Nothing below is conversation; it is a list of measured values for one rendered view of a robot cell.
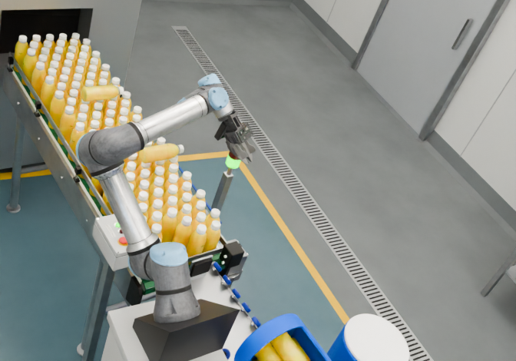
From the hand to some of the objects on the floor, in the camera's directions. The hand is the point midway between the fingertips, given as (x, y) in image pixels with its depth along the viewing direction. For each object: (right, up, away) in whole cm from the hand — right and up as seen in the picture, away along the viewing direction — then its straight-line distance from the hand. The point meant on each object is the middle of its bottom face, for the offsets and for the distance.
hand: (246, 160), depth 240 cm
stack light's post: (-42, -88, +120) cm, 154 cm away
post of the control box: (-83, -110, +72) cm, 156 cm away
